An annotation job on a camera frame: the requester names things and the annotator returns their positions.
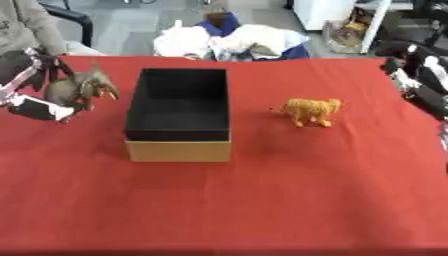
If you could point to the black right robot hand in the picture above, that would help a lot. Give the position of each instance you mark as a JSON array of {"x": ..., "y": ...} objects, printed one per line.
[{"x": 429, "y": 96}]

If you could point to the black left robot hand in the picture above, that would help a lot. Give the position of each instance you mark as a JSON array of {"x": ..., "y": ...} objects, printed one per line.
[{"x": 36, "y": 110}]

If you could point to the grey toy elephant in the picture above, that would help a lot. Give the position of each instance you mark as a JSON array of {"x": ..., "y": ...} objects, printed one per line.
[{"x": 74, "y": 89}]

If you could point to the cardboard box with black inside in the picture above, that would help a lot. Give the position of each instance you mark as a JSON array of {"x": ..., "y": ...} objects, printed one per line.
[{"x": 178, "y": 110}]

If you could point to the black office chair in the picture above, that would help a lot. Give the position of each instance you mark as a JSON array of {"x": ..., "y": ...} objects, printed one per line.
[{"x": 420, "y": 23}]

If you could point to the person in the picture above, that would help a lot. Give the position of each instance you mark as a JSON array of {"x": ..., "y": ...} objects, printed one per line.
[{"x": 26, "y": 26}]

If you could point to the clear bag with yellow contents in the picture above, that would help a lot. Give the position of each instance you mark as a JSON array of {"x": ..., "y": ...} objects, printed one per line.
[{"x": 347, "y": 35}]

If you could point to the orange toy lion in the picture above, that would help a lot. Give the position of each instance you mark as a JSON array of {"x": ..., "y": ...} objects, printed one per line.
[{"x": 312, "y": 108}]

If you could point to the white cabinet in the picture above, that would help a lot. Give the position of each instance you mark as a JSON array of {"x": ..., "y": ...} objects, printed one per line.
[{"x": 326, "y": 11}]

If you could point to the white cloth pile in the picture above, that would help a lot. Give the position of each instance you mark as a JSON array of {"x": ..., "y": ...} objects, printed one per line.
[{"x": 245, "y": 40}]

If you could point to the blue bag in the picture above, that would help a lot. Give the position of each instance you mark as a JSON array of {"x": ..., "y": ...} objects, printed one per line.
[{"x": 224, "y": 25}]

